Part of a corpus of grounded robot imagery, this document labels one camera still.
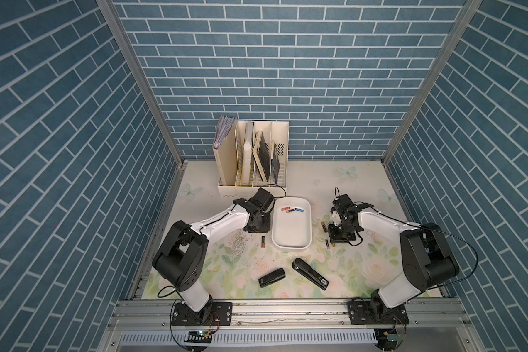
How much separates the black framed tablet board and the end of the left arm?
29 centimetres

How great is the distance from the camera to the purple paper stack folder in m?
0.88

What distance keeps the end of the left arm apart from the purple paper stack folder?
28 cm

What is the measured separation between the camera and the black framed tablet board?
38.9 inches
